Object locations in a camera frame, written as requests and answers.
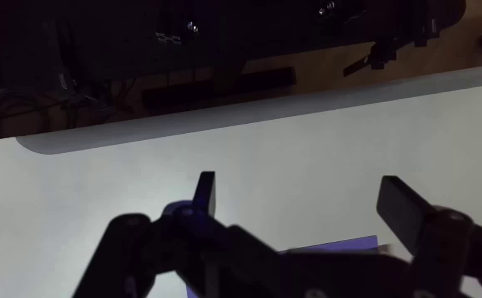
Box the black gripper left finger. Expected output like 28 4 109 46
72 171 286 298

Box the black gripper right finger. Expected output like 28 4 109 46
375 175 482 298

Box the purple mat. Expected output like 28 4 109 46
281 236 382 257

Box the small black clamp stand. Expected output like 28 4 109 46
341 37 402 80

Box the large dark desk equipment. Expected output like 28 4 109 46
0 0 468 94

